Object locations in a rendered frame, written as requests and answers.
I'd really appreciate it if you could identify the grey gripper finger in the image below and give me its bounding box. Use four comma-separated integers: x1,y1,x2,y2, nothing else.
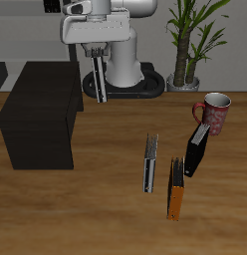
81,43,94,58
102,42,113,57

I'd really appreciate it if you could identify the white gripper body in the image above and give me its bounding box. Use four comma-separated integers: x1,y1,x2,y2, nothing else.
60,13,132,46

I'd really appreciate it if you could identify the black book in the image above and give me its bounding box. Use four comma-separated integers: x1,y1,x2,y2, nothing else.
183,122,211,178

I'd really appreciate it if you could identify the striped grey book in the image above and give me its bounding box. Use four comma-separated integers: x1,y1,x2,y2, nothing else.
142,132,160,194

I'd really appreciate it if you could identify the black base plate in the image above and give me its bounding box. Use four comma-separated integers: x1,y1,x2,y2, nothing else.
82,61,166,100

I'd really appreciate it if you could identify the dark brown desk caddy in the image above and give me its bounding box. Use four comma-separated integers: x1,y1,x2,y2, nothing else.
0,60,86,171

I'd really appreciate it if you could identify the green pot plant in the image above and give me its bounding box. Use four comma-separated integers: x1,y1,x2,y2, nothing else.
164,0,233,94

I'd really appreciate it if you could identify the red patterned mug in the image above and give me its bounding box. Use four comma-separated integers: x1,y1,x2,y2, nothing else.
191,92,232,136

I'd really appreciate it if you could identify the orange book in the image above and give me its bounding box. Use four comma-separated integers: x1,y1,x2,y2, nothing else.
166,155,186,222

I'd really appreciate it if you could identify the black background object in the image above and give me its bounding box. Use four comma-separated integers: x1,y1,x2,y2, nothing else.
43,0,63,14

